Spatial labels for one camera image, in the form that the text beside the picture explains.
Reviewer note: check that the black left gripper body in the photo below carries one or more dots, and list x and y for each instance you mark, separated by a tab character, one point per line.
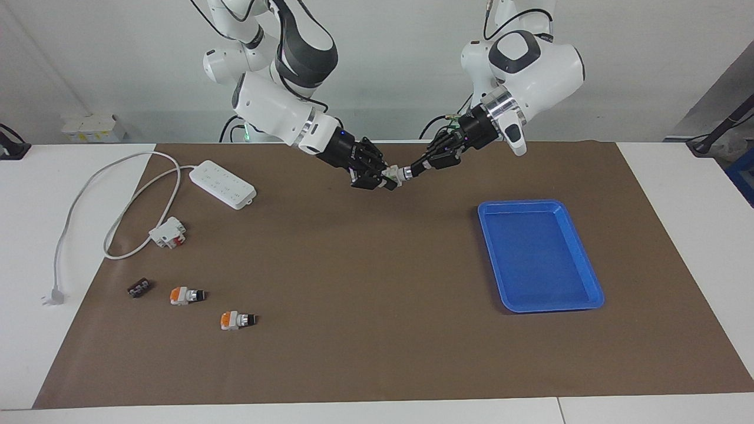
477	129

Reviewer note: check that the white cardboard box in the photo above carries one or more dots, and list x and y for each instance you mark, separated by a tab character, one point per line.
91	126

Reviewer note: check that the blue plastic tray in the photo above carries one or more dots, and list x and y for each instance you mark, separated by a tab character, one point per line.
539	259

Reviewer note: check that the brown paper table mat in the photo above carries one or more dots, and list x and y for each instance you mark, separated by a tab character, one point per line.
353	294

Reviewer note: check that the small dark terminal block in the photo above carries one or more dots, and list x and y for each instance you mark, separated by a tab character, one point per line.
139	288

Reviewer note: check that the blue crate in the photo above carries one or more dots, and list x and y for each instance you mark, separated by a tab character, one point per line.
743	176

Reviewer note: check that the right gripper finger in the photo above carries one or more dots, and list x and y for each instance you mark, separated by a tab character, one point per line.
374	154
371	181

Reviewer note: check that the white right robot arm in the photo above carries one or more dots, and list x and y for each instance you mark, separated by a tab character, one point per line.
271	106

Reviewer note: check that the green selector switch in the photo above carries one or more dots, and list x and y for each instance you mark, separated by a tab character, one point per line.
393	175

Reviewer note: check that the white power strip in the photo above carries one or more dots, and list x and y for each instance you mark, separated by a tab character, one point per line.
224	184

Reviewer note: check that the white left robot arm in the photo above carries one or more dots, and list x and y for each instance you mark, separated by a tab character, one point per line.
542	65

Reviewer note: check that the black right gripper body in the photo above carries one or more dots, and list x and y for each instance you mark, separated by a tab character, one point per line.
341	150

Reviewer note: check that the white circuit breaker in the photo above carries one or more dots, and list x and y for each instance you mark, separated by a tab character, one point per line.
165	232

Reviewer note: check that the orange selector switch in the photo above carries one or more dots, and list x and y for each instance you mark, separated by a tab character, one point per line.
182	295
232	320

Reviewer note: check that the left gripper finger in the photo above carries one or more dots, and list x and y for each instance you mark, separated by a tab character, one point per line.
442	162
445	143

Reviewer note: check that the black clamp stand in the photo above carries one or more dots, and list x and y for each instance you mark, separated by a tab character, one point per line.
12	147
716	132

